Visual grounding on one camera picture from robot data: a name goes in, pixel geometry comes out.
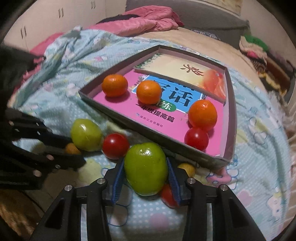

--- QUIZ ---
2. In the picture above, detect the brown longan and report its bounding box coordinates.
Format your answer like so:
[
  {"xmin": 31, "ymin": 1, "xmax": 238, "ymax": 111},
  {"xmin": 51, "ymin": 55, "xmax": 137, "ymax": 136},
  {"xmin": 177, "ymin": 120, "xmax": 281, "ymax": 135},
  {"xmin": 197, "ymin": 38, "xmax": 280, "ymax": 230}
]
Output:
[
  {"xmin": 64, "ymin": 143, "xmax": 81, "ymax": 155},
  {"xmin": 178, "ymin": 163, "xmax": 196, "ymax": 178}
]

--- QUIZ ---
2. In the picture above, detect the red cherry tomato front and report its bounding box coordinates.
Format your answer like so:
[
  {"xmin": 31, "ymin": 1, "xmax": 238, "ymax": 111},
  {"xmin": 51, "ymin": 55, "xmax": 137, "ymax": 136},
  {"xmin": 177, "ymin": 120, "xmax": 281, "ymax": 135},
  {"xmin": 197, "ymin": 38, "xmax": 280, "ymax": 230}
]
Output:
[{"xmin": 184, "ymin": 127, "xmax": 209, "ymax": 151}]

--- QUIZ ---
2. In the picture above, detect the red cherry tomato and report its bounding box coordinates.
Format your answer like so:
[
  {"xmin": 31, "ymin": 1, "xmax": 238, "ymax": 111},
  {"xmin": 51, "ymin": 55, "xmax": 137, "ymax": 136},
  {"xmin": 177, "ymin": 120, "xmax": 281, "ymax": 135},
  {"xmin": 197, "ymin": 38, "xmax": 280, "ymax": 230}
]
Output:
[
  {"xmin": 102, "ymin": 133, "xmax": 130, "ymax": 160},
  {"xmin": 184, "ymin": 127, "xmax": 209, "ymax": 151},
  {"xmin": 159, "ymin": 184, "xmax": 178, "ymax": 208}
]

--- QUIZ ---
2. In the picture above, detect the oval green jujube fruit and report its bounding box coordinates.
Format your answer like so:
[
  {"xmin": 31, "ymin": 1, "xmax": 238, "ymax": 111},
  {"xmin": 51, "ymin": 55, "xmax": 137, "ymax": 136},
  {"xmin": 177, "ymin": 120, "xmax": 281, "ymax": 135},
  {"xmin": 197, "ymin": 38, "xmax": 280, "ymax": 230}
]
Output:
[{"xmin": 124, "ymin": 143, "xmax": 168, "ymax": 196}]

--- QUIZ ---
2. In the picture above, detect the orange tangerine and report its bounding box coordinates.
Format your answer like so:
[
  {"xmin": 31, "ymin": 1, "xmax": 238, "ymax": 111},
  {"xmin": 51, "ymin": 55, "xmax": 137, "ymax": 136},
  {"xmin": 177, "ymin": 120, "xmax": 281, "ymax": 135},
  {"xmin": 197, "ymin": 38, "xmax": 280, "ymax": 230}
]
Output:
[
  {"xmin": 136, "ymin": 80, "xmax": 162, "ymax": 105},
  {"xmin": 101, "ymin": 74, "xmax": 128, "ymax": 97},
  {"xmin": 188, "ymin": 99, "xmax": 218, "ymax": 132}
]

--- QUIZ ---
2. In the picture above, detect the Hello Kitty blue quilt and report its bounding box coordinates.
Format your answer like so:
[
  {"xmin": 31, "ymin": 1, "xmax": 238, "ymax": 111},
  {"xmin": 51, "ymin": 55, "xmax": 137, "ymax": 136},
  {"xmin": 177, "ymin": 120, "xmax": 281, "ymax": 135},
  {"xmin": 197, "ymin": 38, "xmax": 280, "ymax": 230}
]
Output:
[{"xmin": 12, "ymin": 27, "xmax": 292, "ymax": 240}]

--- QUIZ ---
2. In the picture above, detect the red cherry tomato right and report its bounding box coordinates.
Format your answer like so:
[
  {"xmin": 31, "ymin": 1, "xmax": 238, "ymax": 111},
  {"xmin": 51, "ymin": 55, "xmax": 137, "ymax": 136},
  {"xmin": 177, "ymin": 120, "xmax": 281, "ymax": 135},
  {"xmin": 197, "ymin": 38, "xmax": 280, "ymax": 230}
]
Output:
[{"xmin": 159, "ymin": 184, "xmax": 178, "ymax": 208}]

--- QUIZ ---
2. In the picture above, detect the pear-shaped green fruit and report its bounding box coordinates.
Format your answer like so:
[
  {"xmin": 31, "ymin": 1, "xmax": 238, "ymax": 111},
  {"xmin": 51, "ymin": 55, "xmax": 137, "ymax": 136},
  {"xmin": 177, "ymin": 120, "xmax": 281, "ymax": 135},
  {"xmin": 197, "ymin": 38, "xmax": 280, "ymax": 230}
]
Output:
[{"xmin": 70, "ymin": 118, "xmax": 103, "ymax": 152}]

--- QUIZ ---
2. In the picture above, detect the red cherry tomato middle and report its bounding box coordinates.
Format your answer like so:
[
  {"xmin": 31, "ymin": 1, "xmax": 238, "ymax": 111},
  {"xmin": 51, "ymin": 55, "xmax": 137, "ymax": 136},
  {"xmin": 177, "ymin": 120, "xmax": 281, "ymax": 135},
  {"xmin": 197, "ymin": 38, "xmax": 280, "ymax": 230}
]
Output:
[{"xmin": 102, "ymin": 133, "xmax": 130, "ymax": 160}]

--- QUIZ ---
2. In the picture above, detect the pink Chinese workbook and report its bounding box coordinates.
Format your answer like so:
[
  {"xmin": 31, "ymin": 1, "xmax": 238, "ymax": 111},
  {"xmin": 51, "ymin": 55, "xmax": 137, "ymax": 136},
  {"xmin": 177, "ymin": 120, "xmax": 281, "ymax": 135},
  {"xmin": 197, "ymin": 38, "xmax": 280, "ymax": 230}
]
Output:
[{"xmin": 92, "ymin": 70, "xmax": 224, "ymax": 157}]

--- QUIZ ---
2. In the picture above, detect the white wardrobe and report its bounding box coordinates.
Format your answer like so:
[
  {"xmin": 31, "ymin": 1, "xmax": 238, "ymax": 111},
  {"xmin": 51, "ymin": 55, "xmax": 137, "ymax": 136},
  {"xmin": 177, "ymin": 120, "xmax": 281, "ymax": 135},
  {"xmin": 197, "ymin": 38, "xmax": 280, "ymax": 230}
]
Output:
[{"xmin": 4, "ymin": 0, "xmax": 126, "ymax": 51}]

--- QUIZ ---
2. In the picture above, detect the grey cardboard box tray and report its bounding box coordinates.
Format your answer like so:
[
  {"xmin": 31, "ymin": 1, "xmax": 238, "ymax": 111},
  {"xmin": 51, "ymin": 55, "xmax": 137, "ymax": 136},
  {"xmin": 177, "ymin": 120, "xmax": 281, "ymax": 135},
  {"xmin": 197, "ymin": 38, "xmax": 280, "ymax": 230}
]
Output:
[{"xmin": 79, "ymin": 45, "xmax": 237, "ymax": 170}]

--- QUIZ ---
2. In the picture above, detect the white grey crumpled cloth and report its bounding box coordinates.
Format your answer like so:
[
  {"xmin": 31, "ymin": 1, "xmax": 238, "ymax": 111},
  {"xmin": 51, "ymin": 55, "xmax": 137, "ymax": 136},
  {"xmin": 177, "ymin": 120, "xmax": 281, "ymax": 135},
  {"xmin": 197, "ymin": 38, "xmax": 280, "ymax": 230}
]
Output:
[{"xmin": 268, "ymin": 91, "xmax": 295, "ymax": 145}]

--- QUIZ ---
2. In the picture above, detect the beige orange notebook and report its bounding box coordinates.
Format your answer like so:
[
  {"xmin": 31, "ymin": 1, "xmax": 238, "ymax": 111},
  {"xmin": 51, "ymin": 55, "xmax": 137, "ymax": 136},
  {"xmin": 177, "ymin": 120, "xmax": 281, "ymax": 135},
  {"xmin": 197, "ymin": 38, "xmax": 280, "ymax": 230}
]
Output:
[{"xmin": 135, "ymin": 53, "xmax": 226, "ymax": 103}]

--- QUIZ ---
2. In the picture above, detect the black garment on bed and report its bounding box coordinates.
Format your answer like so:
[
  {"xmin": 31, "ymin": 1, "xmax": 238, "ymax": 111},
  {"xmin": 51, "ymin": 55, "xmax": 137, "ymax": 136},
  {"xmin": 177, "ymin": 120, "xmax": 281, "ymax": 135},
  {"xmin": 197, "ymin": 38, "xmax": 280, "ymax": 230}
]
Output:
[{"xmin": 97, "ymin": 15, "xmax": 133, "ymax": 24}]

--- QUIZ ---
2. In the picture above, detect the pile of folded clothes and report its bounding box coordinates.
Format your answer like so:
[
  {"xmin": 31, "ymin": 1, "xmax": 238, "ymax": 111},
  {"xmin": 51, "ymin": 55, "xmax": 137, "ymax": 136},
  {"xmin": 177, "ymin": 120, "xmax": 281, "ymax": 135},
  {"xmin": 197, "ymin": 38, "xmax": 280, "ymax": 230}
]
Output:
[{"xmin": 239, "ymin": 35, "xmax": 295, "ymax": 102}]

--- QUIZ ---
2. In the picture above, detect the beige bed sheet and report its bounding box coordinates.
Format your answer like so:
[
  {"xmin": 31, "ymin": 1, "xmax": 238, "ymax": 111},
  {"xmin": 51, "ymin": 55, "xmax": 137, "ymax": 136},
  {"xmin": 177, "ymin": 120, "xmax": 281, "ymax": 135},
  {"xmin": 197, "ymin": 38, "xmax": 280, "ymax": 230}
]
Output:
[{"xmin": 139, "ymin": 28, "xmax": 266, "ymax": 92}]

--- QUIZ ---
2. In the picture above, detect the pink quilted blanket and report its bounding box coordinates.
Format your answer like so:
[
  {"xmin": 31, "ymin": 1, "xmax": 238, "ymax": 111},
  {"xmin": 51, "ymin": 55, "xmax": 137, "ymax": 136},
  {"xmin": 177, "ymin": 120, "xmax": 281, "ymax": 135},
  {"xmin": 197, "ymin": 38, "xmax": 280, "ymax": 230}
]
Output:
[{"xmin": 30, "ymin": 6, "xmax": 184, "ymax": 55}]

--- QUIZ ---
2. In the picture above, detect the blue patterned pillow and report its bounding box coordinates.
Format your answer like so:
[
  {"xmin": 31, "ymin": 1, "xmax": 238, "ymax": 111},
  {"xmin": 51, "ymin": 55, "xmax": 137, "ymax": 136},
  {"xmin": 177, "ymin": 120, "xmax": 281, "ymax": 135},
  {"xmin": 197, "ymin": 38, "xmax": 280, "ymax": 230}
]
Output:
[{"xmin": 192, "ymin": 29, "xmax": 221, "ymax": 41}]

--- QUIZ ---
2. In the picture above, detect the grey headboard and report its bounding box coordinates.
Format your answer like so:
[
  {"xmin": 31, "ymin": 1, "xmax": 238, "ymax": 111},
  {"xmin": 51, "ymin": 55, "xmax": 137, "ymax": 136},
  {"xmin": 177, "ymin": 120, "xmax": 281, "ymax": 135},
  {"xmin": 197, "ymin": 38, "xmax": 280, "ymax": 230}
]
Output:
[{"xmin": 125, "ymin": 1, "xmax": 250, "ymax": 48}]

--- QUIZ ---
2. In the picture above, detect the framed wall picture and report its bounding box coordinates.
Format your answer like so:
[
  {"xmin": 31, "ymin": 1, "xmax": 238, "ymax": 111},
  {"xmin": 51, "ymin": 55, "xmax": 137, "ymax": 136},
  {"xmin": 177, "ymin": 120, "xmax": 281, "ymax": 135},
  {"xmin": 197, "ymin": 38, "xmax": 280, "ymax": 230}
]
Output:
[{"xmin": 196, "ymin": 0, "xmax": 243, "ymax": 16}]

